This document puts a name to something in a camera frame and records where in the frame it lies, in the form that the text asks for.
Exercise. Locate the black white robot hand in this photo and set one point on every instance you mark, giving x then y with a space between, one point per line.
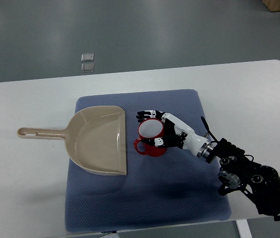
176 133

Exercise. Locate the red cup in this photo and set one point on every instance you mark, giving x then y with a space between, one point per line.
148 131

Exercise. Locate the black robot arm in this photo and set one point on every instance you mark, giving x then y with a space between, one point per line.
238 172

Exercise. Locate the beige plastic dustpan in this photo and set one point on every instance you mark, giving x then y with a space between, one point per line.
95 139

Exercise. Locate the blue textured mat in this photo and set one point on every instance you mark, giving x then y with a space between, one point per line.
174 188

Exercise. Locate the white table leg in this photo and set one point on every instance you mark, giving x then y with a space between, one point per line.
243 229

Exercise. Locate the upper metal floor plate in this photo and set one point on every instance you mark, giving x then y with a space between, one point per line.
87 57

